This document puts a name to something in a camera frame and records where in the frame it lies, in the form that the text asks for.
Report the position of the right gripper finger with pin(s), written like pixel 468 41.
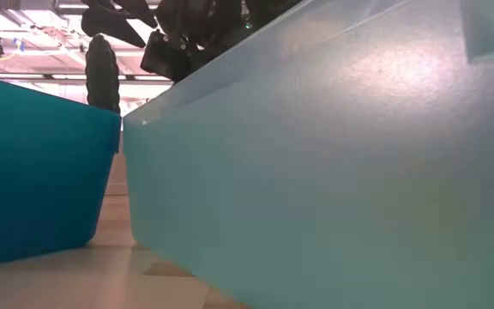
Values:
pixel 142 10
pixel 110 26

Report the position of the blue plastic bin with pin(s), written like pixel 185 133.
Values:
pixel 37 171

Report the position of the light green translucent bin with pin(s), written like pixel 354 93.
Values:
pixel 315 193

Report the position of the long ceiling light fixture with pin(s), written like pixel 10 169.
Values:
pixel 69 7

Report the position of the tall green cactus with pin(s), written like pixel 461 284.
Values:
pixel 102 73

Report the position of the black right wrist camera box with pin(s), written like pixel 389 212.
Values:
pixel 163 56

